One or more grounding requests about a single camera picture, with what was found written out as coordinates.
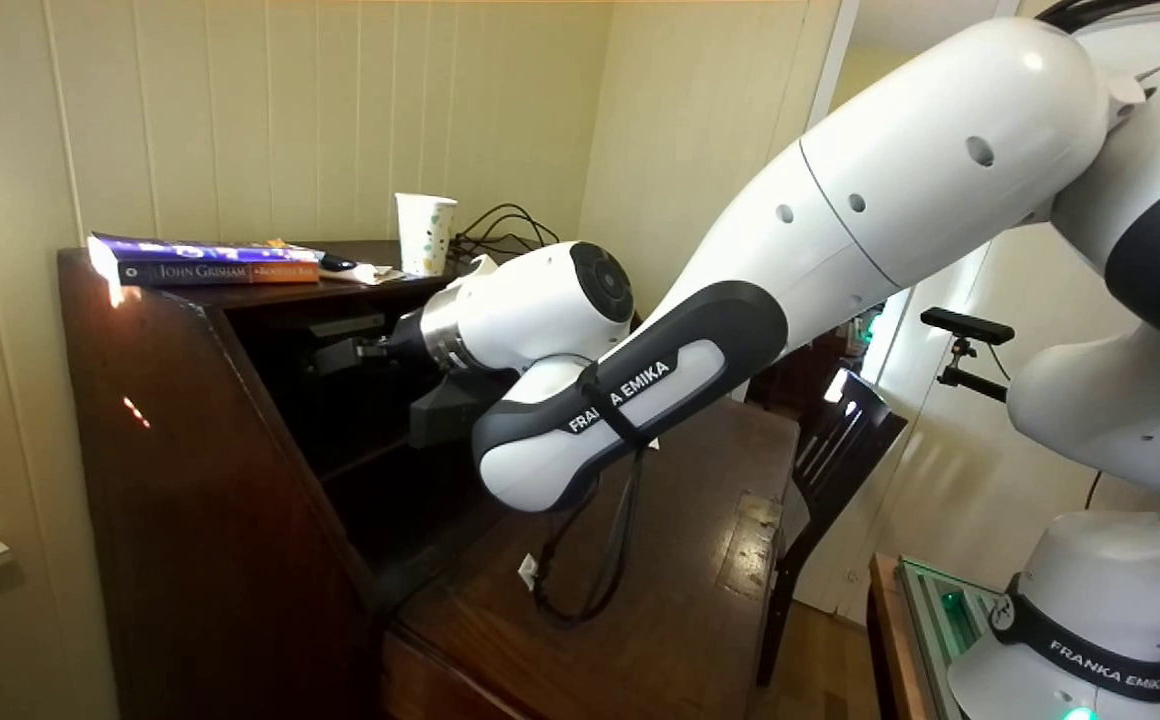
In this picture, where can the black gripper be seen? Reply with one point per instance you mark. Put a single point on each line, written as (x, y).
(400, 345)

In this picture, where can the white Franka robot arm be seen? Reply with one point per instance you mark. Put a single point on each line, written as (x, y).
(902, 175)

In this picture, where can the dark wooden secretary dresser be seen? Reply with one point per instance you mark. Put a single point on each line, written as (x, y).
(206, 535)

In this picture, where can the white paper scrap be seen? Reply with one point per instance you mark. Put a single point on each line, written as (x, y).
(378, 275)

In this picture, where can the small black gadget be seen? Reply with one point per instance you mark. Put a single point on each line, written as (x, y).
(336, 263)

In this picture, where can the white paper cup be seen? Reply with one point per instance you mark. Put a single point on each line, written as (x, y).
(426, 234)

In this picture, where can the dark book with orange edge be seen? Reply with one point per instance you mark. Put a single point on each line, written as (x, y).
(220, 275)

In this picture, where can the purple and white book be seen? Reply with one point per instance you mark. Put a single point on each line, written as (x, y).
(194, 249)

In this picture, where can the dark wooden slatted chair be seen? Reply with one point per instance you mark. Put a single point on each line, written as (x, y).
(844, 427)

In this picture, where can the green board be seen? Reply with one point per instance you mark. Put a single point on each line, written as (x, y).
(941, 605)

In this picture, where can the black wrist camera block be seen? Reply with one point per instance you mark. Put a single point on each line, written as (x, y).
(454, 404)

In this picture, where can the black camera on stand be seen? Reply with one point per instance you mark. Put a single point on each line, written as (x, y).
(966, 324)

